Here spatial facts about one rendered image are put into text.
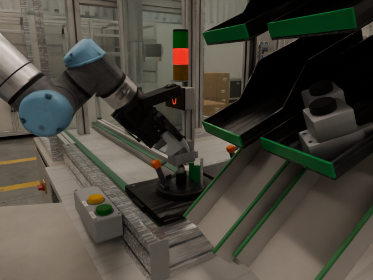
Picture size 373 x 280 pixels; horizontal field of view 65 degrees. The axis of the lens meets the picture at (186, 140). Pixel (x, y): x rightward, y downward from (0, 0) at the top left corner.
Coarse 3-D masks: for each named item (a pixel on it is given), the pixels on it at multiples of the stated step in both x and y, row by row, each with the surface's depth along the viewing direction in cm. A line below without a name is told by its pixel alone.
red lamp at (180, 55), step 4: (176, 48) 93; (180, 48) 92; (184, 48) 93; (176, 52) 93; (180, 52) 92; (184, 52) 93; (176, 56) 93; (180, 56) 93; (184, 56) 93; (176, 60) 93; (180, 60) 93; (184, 60) 93
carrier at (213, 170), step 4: (216, 164) 104; (220, 164) 104; (224, 164) 104; (204, 168) 99; (208, 168) 100; (212, 168) 100; (216, 168) 100; (220, 168) 100; (204, 172) 96; (208, 172) 96; (212, 172) 96; (216, 172) 96; (208, 176) 94; (212, 176) 93
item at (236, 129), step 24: (288, 48) 60; (312, 48) 60; (336, 48) 48; (264, 72) 59; (288, 72) 61; (312, 72) 48; (240, 96) 58; (264, 96) 60; (288, 96) 47; (216, 120) 57; (240, 120) 55; (264, 120) 46; (240, 144) 46
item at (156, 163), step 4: (156, 160) 76; (152, 164) 76; (156, 164) 75; (160, 164) 76; (156, 168) 76; (160, 168) 77; (160, 172) 77; (160, 176) 77; (160, 180) 78; (164, 180) 78; (164, 184) 78
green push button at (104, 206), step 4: (100, 204) 74; (104, 204) 74; (108, 204) 74; (96, 208) 72; (100, 208) 72; (104, 208) 72; (108, 208) 72; (96, 212) 72; (100, 212) 71; (104, 212) 71; (108, 212) 72
